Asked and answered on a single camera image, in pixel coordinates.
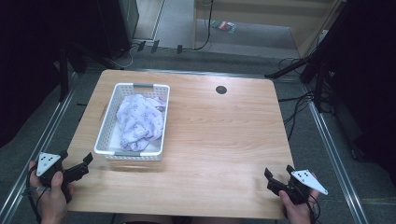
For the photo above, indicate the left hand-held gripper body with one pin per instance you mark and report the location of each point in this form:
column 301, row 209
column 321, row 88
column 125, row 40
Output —
column 46, row 162

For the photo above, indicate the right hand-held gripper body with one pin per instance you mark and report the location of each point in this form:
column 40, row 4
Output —
column 306, row 182

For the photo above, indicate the white plastic basket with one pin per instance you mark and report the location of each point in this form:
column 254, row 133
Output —
column 109, row 137

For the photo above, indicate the white patterned cloth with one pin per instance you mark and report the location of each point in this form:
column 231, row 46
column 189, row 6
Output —
column 140, row 121

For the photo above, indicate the person's right hand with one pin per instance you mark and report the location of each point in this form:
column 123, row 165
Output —
column 299, row 213

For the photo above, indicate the person's left hand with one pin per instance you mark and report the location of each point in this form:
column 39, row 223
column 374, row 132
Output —
column 51, row 202

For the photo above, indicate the black round table grommet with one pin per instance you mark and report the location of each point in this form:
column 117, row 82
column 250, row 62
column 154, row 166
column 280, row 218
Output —
column 221, row 90

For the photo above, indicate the dark curtain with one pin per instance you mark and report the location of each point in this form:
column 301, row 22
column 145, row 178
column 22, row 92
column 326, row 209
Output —
column 28, row 62
column 370, row 77

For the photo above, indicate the black stand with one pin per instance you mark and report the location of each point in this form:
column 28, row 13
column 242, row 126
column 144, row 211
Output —
column 295, row 66

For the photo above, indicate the black plug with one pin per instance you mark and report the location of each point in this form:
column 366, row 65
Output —
column 141, row 45
column 155, row 46
column 179, row 48

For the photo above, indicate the black cabinet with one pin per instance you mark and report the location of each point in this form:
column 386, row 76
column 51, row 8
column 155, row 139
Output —
column 120, row 25

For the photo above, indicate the light wooden shelf unit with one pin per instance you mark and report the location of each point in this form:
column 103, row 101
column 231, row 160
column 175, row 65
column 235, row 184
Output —
column 311, row 18

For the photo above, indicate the colourful packet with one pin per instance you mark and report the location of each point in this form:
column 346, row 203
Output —
column 223, row 26

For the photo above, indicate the metal floor rail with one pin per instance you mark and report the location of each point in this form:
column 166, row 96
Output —
column 337, row 165
column 37, row 146

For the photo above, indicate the black post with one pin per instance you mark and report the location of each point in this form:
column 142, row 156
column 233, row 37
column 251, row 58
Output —
column 63, row 74

